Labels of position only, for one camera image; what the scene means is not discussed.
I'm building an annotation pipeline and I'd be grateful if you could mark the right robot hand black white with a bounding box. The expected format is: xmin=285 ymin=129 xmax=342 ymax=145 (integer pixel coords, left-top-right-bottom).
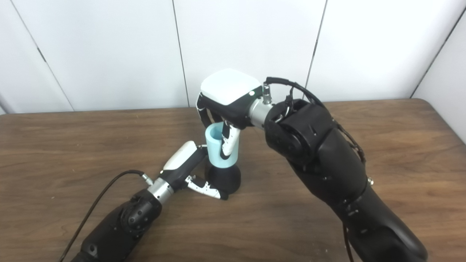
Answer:
xmin=196 ymin=68 xmax=263 ymax=160

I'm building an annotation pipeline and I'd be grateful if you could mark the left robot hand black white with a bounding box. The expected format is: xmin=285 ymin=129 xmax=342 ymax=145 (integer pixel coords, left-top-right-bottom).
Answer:
xmin=158 ymin=141 xmax=229 ymax=201

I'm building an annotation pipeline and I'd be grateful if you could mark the light-blue hose piece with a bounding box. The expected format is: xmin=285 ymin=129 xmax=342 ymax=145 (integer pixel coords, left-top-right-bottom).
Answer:
xmin=205 ymin=122 xmax=241 ymax=168

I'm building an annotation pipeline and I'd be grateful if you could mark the black funnel-shaped nozzle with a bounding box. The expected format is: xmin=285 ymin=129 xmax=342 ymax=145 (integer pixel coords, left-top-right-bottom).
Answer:
xmin=206 ymin=164 xmax=241 ymax=194

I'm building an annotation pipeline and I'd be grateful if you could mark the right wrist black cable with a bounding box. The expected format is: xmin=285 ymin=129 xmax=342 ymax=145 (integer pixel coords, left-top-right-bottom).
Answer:
xmin=263 ymin=76 xmax=366 ymax=164

